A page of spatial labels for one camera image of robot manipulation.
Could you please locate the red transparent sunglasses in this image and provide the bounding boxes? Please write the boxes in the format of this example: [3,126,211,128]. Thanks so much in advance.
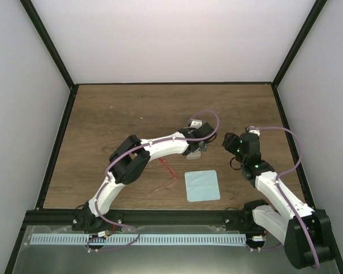
[146,158,177,197]

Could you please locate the light blue cleaning cloth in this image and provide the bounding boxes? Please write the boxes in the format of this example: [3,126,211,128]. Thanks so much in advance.
[185,170,221,203]

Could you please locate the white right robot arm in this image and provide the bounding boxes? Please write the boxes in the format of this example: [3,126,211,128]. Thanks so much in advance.
[222,128,336,269]

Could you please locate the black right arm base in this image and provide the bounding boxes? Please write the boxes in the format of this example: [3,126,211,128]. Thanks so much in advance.
[222,199,269,232]

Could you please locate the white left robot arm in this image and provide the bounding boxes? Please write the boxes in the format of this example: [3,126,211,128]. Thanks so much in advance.
[84,122,217,231]

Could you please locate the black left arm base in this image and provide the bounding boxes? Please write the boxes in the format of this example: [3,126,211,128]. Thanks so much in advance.
[72,202,115,232]

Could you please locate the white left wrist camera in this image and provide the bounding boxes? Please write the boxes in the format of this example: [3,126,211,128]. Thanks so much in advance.
[188,118,203,129]

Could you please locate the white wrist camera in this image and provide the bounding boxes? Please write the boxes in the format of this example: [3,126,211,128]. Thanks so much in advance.
[245,126,260,136]
[188,118,203,129]

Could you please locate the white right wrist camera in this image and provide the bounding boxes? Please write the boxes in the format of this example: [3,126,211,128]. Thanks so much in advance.
[245,126,260,136]

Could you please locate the black aluminium frame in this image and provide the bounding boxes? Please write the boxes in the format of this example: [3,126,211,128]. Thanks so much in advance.
[5,0,326,273]

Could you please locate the light blue slotted cable duct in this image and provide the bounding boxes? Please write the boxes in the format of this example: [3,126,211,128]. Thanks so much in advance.
[30,233,246,247]

